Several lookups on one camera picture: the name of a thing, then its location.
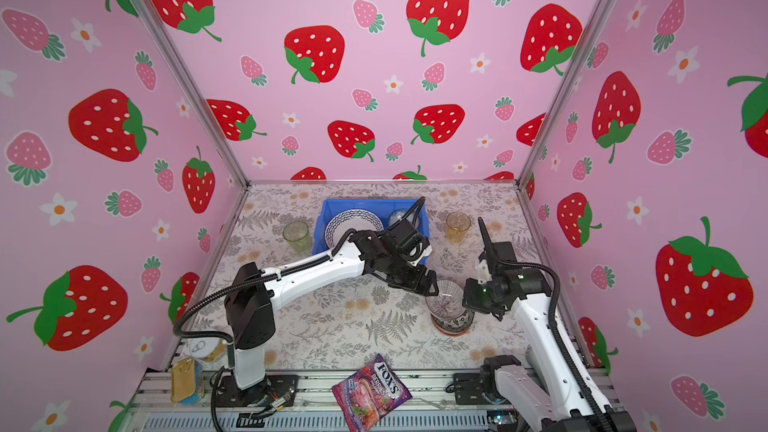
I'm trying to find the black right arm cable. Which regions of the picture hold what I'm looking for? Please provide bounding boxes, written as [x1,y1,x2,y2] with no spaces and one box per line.
[476,217,619,432]

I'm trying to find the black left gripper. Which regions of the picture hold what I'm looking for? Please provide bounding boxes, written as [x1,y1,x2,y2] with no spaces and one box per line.
[386,254,444,296]

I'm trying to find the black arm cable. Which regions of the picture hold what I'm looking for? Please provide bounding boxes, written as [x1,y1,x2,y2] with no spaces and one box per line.
[172,196,427,432]
[476,217,619,432]

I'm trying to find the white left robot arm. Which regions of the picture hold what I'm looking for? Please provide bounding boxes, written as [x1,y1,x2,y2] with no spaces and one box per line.
[224,220,439,399]

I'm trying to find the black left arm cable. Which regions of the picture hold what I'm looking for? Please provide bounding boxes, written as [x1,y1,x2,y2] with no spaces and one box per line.
[172,196,427,432]

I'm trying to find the purple Fox's candy bag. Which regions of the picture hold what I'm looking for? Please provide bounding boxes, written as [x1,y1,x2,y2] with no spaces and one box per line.
[332,354,413,432]

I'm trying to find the amber glass cup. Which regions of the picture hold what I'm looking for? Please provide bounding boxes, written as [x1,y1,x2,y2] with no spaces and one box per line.
[445,211,472,244]

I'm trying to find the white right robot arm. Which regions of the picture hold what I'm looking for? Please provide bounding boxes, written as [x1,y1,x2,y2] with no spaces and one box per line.
[463,242,636,431]

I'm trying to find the blue floral bowl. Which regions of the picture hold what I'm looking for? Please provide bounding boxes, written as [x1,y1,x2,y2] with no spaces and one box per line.
[388,209,420,228]

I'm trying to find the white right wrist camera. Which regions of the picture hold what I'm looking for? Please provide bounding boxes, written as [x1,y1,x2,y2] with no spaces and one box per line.
[475,260,491,283]

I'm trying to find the green glass cup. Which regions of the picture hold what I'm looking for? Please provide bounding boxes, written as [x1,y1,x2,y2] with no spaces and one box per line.
[282,221,313,253]

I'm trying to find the black leaf pattern pink bowl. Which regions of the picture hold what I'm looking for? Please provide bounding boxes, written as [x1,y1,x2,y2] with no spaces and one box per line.
[431,310,475,336]

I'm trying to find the aluminium corner post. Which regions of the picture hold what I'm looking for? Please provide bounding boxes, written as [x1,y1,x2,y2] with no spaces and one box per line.
[130,0,250,190]
[517,0,618,191]

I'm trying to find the aluminium corner post left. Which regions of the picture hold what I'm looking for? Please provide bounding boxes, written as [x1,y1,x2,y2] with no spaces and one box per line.
[130,0,250,190]

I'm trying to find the zigzag rim white plate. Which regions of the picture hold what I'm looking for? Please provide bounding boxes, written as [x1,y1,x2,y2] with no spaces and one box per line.
[324,209,384,249]

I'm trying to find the blue plastic bin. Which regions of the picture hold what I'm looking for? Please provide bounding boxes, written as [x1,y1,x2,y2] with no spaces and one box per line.
[312,198,417,255]

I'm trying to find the tin can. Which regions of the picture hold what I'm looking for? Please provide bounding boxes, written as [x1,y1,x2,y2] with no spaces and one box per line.
[188,337,227,363]

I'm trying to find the aluminium corner post right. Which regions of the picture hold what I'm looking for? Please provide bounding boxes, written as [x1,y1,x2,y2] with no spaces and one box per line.
[517,0,618,191]

